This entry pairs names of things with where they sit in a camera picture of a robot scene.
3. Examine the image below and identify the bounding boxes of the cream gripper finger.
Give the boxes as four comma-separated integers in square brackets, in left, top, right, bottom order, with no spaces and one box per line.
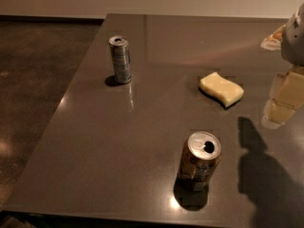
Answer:
[261,66,304,129]
[260,25,286,51]

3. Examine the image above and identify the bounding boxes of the yellow sponge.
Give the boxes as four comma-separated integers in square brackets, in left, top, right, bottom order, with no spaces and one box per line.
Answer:
[199,72,244,108]

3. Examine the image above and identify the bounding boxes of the orange soda can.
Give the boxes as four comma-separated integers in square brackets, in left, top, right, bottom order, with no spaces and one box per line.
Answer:
[178,131,221,192]

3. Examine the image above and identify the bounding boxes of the silver redbull can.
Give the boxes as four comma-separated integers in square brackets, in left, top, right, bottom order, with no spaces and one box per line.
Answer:
[108,35,131,85]

